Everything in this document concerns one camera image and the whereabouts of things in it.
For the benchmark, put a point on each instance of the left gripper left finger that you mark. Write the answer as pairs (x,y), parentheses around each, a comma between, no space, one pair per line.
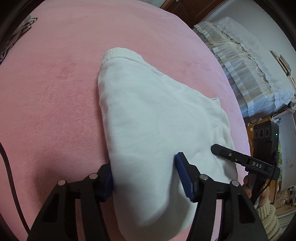
(105,182)

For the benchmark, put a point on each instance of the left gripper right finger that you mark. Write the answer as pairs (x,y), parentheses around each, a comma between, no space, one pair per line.
(189,176)

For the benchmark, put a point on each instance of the white sweatshirt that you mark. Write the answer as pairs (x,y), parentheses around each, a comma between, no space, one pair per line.
(148,118)

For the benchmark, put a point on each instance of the cream knit sleeve forearm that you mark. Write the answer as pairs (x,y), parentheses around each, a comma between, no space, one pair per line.
(267,215)

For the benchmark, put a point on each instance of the stack of folded clothes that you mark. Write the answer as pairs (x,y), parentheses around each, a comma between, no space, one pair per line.
(25,25)

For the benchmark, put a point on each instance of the pink bed blanket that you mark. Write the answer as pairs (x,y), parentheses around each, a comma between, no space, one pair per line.
(51,120)

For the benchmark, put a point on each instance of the lace covered sofa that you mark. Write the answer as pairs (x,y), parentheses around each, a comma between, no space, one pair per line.
(256,78)

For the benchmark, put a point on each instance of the brown wooden door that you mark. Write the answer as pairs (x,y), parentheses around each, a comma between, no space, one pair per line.
(191,12)

